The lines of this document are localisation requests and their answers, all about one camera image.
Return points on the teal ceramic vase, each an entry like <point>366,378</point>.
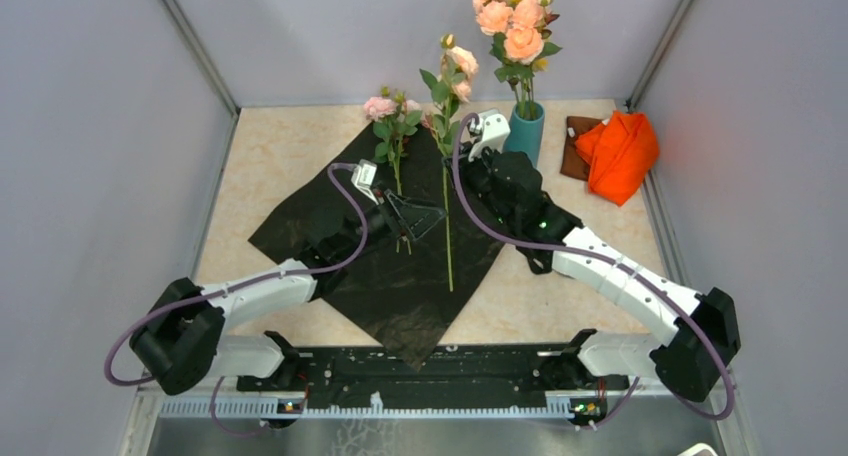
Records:
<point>526,130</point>

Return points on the orange cloth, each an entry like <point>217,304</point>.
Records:
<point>620,151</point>

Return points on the brown cloth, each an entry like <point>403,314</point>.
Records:
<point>573,165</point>

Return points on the aluminium frame post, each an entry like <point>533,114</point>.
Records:
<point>673,28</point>
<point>203,60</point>

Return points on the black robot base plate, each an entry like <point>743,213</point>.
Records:
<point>470,377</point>

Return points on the black wrapping paper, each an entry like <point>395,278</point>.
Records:
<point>405,296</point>

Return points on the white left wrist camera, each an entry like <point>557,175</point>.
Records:
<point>365,181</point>

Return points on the peach double rose stem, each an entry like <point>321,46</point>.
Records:
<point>550,49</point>

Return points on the light pink rose stem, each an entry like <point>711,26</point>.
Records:
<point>450,88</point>

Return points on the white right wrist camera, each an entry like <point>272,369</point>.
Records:
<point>488,133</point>

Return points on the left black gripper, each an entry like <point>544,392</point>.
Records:
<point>418,216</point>

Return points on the grey cable duct rail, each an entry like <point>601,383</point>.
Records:
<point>270,408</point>

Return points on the pink flower bunch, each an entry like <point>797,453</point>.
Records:
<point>394,119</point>

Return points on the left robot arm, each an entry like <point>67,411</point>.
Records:
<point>186,336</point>

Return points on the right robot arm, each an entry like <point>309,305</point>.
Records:
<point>691,337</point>

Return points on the right aluminium frame post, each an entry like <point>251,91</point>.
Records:
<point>673,28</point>

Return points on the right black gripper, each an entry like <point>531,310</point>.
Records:
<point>467,166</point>

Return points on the left aluminium frame post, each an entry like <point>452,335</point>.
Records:
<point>203,60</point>

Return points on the peach rose stem in vase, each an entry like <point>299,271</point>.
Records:
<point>492,17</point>

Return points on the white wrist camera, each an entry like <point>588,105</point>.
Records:
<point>365,181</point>
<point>488,133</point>

